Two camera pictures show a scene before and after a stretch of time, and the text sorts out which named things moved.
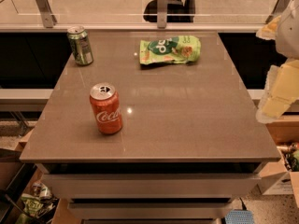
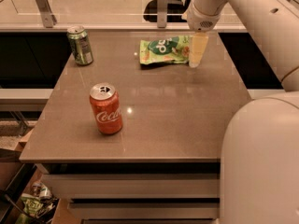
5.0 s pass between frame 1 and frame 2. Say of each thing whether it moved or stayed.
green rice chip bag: stayed
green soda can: stayed
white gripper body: moved
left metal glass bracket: stayed
